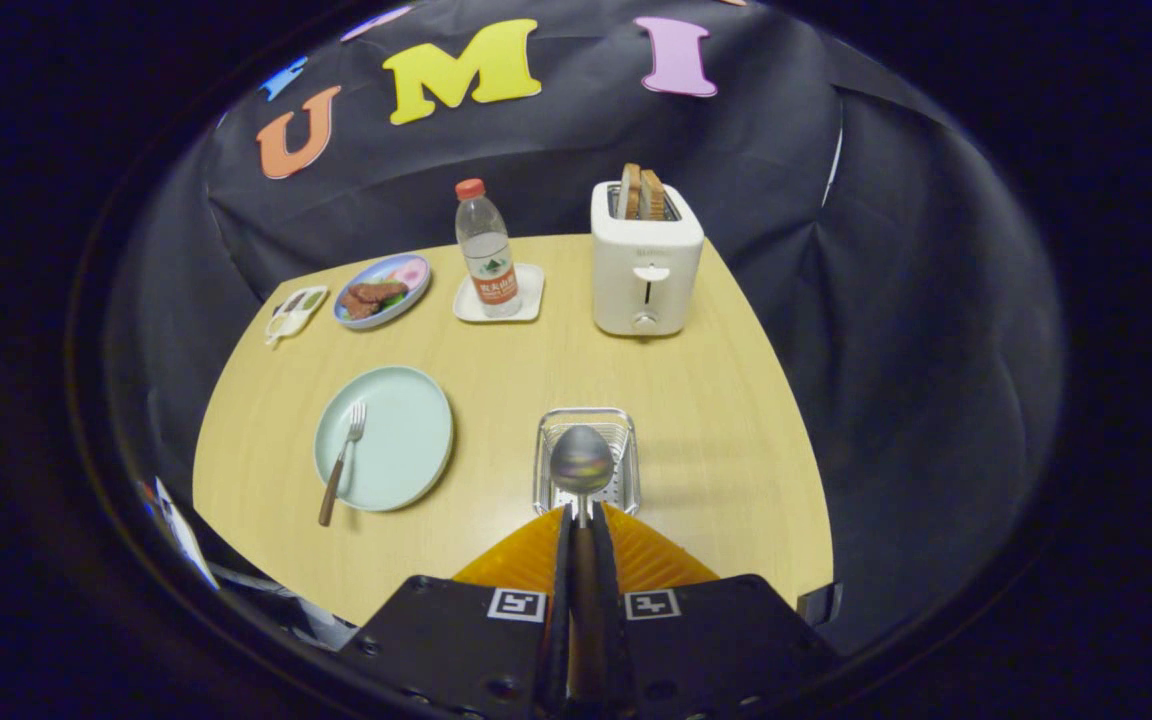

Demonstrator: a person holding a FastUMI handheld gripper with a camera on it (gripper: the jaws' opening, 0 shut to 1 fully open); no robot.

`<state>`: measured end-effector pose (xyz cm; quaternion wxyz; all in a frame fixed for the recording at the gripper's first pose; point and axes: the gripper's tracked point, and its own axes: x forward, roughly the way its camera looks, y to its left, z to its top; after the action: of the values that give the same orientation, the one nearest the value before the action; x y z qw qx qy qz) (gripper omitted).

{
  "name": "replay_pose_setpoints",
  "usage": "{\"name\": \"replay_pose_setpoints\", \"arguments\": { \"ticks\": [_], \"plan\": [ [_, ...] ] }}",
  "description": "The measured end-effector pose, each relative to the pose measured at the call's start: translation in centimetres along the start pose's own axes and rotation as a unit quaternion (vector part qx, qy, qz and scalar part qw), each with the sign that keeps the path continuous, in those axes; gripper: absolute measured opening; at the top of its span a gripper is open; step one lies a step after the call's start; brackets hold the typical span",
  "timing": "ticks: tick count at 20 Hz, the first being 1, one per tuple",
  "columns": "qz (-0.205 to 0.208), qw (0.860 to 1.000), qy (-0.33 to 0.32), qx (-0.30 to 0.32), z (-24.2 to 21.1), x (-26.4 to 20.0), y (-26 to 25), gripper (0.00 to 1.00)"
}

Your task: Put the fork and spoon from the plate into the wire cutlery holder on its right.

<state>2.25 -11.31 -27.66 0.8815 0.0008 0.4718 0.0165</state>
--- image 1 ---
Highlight white toaster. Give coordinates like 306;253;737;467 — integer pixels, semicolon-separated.
590;180;706;338

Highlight blue rimmed food plate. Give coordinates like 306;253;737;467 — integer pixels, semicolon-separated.
333;253;432;330

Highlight white divided sauce dish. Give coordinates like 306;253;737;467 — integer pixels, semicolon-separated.
265;285;330;348

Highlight metal wire basket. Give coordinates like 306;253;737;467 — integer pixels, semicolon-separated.
533;407;643;517

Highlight white flat panel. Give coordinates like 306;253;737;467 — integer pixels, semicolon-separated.
154;478;220;591

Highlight brown meat slices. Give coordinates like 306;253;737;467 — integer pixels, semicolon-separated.
341;281;409;320

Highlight white square coaster tray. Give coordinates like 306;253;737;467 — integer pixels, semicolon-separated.
452;263;546;324

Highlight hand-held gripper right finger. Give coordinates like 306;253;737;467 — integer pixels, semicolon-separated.
591;503;842;720

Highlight light green plate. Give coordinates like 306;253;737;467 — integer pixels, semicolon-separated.
313;365;455;513

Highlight clear plastic water bottle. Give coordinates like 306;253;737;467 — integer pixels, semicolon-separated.
454;178;523;319

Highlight metal spoon with wooden handle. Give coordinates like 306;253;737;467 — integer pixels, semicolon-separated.
548;425;617;711

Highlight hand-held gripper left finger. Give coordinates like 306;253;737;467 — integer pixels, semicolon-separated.
336;503;582;720

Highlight metal fork with wooden handle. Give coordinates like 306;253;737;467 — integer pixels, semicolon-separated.
317;400;368;528

